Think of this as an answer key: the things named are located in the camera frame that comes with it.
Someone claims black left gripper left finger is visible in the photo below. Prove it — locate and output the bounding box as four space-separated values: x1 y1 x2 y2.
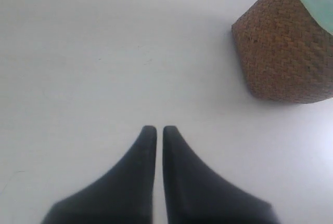
42 126 157 223

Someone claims woven wicker waste basket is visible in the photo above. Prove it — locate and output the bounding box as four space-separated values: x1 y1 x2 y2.
232 0 332 103

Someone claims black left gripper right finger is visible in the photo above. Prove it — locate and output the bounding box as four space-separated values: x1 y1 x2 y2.
162 126 280 223

